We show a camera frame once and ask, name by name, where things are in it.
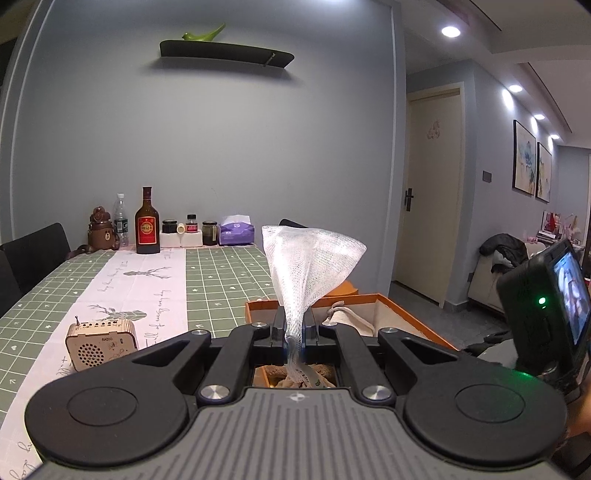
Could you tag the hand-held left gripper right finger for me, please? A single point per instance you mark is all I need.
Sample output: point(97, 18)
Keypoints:
point(313, 341)

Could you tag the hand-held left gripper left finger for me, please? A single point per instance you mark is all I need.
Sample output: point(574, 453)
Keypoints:
point(278, 337)

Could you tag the white mesh cloth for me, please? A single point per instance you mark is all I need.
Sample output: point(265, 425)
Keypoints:
point(304, 263)

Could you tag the orange cardboard box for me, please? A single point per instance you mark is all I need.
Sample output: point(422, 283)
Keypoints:
point(401, 318)

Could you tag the person's right hand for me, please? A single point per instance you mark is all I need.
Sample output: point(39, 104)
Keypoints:
point(579, 415)

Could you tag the brown plush towel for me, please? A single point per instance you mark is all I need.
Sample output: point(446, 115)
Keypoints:
point(277, 374)

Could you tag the beige cloth pouch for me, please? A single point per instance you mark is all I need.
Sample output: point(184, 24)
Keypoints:
point(346, 318)

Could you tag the light sofa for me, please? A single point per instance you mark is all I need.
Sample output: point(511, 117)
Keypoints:
point(482, 290)

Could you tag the dark jacket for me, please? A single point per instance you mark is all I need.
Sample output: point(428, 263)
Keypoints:
point(503, 251)

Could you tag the purple tissue pack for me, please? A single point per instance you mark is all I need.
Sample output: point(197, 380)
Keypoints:
point(236, 233)

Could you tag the dark glass jar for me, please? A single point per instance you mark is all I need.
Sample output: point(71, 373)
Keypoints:
point(209, 234)

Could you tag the white box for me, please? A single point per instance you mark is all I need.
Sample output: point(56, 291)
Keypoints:
point(180, 240)

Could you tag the small bottle red label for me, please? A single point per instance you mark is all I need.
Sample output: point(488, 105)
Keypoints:
point(191, 226)

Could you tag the plain cream door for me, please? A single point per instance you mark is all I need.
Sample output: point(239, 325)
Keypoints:
point(434, 207)

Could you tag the white printed table runner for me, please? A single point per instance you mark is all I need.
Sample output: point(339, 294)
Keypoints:
point(138, 295)

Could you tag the dark low jar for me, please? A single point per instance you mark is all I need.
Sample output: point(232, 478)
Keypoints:
point(169, 227)

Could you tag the brown liquor bottle red label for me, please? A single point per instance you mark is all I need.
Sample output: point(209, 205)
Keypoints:
point(147, 230)

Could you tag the wooden radio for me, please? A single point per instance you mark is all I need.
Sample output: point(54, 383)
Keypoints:
point(99, 344)

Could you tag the clear water bottle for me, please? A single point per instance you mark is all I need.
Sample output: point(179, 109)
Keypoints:
point(121, 226)

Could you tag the brown bear-shaped bottle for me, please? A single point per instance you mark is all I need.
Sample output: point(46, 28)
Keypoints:
point(102, 233)

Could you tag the pink door sticker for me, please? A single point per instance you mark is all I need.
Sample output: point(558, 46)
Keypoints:
point(433, 129)

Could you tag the green bird ornament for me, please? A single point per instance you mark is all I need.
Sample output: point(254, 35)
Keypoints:
point(201, 34)

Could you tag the framed wall picture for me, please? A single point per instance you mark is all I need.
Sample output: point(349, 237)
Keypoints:
point(544, 173)
point(524, 159)

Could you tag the black wall shelf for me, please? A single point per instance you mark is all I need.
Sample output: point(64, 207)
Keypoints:
point(221, 53)

